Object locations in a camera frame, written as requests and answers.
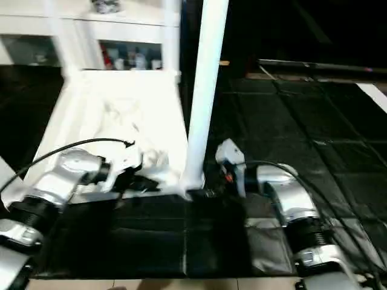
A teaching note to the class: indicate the white plastic table top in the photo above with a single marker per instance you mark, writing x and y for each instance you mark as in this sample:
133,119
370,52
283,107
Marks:
115,127

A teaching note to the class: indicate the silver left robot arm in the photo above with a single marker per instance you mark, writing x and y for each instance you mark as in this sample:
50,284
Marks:
45,205

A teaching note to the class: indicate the black work mat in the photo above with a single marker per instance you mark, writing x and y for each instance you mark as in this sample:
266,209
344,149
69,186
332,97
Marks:
272,235

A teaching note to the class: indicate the small tan label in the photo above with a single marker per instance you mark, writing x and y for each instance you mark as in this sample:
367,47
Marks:
224,62

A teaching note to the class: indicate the small white jar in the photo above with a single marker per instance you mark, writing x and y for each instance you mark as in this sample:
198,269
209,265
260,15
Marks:
140,60

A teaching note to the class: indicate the small red bottle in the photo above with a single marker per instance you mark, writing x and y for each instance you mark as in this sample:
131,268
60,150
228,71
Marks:
109,59

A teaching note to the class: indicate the long black bar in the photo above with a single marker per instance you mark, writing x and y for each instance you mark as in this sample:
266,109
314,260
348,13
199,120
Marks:
320,65

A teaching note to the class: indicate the white glass-door cabinet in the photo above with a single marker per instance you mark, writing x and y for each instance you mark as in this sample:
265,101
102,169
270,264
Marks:
78,30

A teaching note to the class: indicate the large black cabinet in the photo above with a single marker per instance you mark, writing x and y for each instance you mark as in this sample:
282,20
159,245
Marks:
302,30

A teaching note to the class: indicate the white board strip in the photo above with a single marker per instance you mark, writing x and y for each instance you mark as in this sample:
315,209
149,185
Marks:
375,96

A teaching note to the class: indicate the small grey metal object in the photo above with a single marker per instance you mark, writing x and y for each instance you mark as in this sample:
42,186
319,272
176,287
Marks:
106,5

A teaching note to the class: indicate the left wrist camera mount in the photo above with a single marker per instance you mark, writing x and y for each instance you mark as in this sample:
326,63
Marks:
124,163

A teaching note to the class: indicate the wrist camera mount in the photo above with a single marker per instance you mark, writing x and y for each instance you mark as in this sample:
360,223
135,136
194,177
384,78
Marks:
124,163
230,152

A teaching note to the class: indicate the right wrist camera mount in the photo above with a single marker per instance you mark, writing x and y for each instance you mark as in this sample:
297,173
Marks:
230,152

